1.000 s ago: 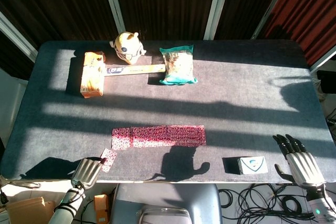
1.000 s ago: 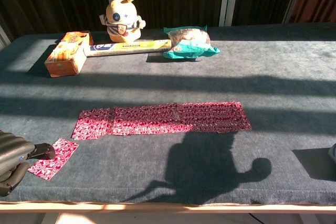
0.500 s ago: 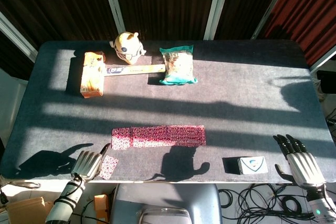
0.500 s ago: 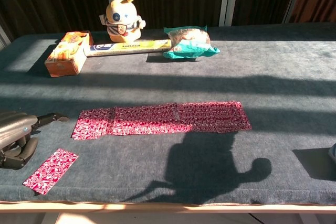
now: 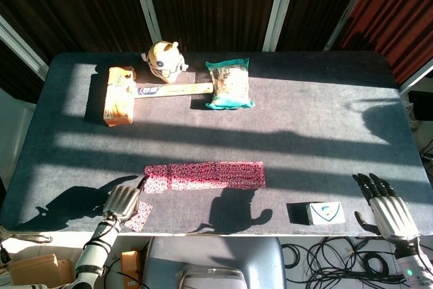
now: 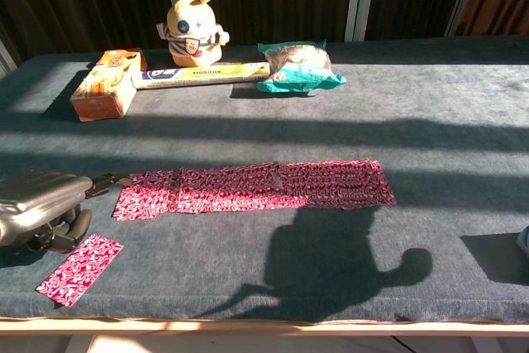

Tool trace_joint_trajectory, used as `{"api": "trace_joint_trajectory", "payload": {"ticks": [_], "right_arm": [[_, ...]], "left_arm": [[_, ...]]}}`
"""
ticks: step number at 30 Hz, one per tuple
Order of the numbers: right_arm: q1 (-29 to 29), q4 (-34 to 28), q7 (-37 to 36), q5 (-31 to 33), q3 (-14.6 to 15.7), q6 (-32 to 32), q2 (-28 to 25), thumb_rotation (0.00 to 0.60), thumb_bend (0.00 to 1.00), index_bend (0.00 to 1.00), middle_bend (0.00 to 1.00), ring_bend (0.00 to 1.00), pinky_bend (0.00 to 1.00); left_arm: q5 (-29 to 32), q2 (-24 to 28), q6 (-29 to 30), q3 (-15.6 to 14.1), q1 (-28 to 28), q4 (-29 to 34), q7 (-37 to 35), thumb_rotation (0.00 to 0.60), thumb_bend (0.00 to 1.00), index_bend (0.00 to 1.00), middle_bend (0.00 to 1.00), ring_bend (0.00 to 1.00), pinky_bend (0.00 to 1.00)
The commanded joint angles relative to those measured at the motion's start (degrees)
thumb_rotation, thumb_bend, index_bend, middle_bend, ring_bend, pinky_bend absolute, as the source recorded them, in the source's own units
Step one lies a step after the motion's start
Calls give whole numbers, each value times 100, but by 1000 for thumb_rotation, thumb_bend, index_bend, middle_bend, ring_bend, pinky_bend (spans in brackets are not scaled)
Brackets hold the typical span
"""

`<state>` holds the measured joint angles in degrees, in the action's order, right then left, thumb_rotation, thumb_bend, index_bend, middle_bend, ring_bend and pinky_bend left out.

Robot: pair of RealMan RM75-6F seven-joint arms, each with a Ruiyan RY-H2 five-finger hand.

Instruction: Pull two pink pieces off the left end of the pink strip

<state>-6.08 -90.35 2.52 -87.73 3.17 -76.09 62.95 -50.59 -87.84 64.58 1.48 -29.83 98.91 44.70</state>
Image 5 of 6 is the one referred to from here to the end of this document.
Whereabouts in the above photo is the dark red knitted cloth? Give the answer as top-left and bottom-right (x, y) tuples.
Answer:
(143, 161), (267, 194)

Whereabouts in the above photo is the long white toothpaste box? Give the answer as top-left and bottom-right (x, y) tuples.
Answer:
(133, 82), (214, 99)

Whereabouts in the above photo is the small white blue box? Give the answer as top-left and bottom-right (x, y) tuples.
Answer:
(306, 201), (346, 227)

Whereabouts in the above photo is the red curtain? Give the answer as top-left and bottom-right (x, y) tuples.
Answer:
(338, 0), (433, 86)

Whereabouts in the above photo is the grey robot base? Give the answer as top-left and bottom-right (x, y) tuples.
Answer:
(143, 236), (287, 289)

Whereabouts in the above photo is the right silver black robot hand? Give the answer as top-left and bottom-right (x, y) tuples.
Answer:
(351, 173), (421, 244)

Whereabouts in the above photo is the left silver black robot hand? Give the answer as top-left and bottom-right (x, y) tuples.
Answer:
(102, 175), (150, 224)

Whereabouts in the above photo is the green snack bag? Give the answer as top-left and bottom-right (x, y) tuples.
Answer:
(204, 58), (256, 111)

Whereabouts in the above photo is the black cable bundle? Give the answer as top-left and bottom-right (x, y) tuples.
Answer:
(281, 234), (412, 289)

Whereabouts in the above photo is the small orange cardboard piece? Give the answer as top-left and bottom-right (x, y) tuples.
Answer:
(120, 250), (141, 289)

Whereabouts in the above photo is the white window post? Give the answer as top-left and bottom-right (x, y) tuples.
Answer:
(262, 0), (292, 53)
(128, 0), (162, 45)
(323, 0), (379, 51)

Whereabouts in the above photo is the orange carton box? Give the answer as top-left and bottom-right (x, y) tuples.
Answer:
(103, 66), (137, 127)

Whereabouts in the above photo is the yellow plush toy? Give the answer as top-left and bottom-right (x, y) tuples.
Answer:
(141, 41), (189, 84)

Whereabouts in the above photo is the dark grey table cloth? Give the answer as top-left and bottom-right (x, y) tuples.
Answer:
(0, 51), (433, 238)

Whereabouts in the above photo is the single red patterned card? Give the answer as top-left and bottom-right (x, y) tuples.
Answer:
(123, 200), (154, 233)

